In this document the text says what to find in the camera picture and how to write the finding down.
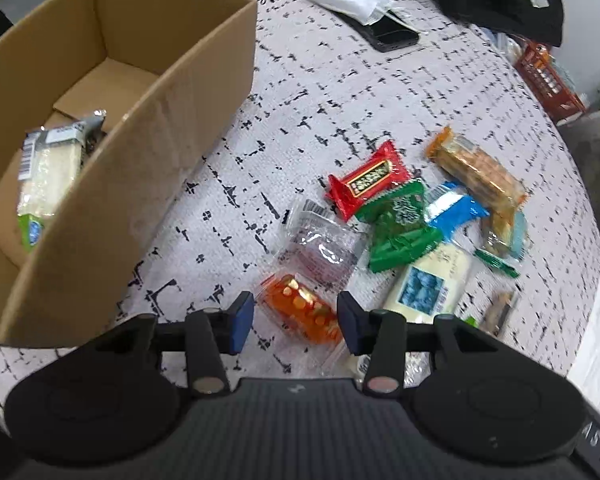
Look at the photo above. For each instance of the blue snack packet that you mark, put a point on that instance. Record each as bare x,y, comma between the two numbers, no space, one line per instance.
455,210

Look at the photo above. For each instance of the orange snack packet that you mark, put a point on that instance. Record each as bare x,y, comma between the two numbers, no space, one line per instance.
295,305

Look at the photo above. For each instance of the white blue-picture snack packet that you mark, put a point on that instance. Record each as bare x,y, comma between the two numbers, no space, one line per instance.
430,285

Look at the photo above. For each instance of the brown cardboard box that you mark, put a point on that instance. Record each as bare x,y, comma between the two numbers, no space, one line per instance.
145,160

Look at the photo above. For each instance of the black smartphone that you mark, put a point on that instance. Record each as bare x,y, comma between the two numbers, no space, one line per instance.
395,37

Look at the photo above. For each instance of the green white packet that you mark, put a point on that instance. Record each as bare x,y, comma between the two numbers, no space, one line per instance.
495,261

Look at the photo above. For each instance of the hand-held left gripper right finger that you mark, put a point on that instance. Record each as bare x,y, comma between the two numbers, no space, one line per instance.
350,320

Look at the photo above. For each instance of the orange cracker packet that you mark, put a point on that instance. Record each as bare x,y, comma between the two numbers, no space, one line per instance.
475,170

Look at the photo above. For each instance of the red candy packet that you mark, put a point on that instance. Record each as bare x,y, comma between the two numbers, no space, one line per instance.
367,182

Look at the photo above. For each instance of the clear snack packet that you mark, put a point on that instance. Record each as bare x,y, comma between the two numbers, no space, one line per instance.
320,250

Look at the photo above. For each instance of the white green-ended rice cracker packet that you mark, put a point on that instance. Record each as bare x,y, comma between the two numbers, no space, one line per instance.
50,170

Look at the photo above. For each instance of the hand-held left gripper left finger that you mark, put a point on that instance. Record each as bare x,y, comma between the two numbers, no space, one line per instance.
242,322

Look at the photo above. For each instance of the orange plastic basket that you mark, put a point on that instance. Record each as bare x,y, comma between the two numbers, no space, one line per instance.
545,77

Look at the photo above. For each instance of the teal label cookie packet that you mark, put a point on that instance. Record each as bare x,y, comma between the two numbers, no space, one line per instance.
505,235

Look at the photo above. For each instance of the brown stick snack packet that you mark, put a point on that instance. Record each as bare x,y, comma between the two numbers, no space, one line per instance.
500,310

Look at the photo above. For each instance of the green plum candy packet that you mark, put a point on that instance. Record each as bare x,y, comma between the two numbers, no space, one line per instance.
400,210

